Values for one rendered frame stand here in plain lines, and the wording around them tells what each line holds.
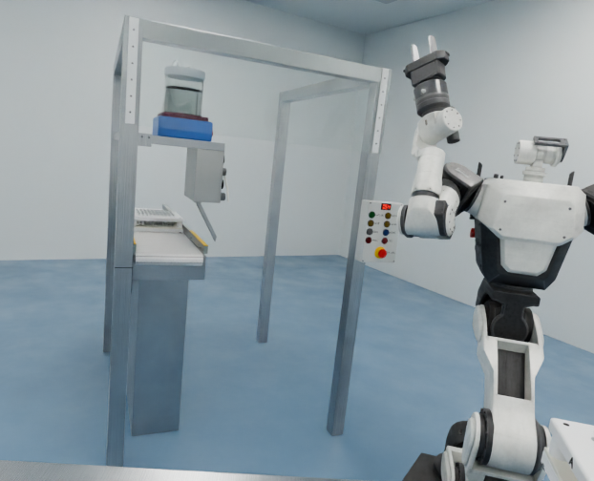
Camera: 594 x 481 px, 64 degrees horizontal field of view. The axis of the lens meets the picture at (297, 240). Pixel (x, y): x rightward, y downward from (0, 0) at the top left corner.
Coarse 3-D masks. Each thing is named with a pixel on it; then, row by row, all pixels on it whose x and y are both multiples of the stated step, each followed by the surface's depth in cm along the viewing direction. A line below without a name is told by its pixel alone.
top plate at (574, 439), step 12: (552, 420) 65; (564, 420) 65; (552, 432) 64; (564, 432) 62; (576, 432) 62; (588, 432) 63; (564, 444) 60; (576, 444) 59; (588, 444) 60; (564, 456) 59; (576, 456) 57; (588, 456) 57; (576, 468) 56; (588, 468) 55; (588, 480) 53
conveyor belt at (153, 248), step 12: (144, 240) 202; (156, 240) 204; (168, 240) 207; (180, 240) 210; (144, 252) 181; (156, 252) 183; (168, 252) 185; (180, 252) 187; (192, 252) 190; (144, 264) 180; (156, 264) 182; (168, 264) 183; (180, 264) 185; (192, 264) 187
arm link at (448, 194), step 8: (448, 192) 131; (448, 200) 127; (456, 200) 132; (400, 208) 121; (448, 208) 115; (456, 208) 132; (400, 216) 120; (448, 216) 114; (400, 224) 120; (448, 224) 115; (400, 232) 122; (448, 232) 116
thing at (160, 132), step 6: (156, 132) 178; (162, 132) 174; (168, 132) 174; (174, 132) 175; (180, 132) 176; (186, 132) 177; (192, 132) 178; (186, 138) 178; (192, 138) 178; (198, 138) 179; (204, 138) 180; (210, 138) 181
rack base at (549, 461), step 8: (544, 448) 66; (544, 456) 66; (552, 456) 64; (544, 464) 65; (552, 464) 63; (560, 464) 63; (552, 472) 62; (560, 472) 61; (568, 472) 61; (552, 480) 62; (560, 480) 60; (568, 480) 59; (576, 480) 60
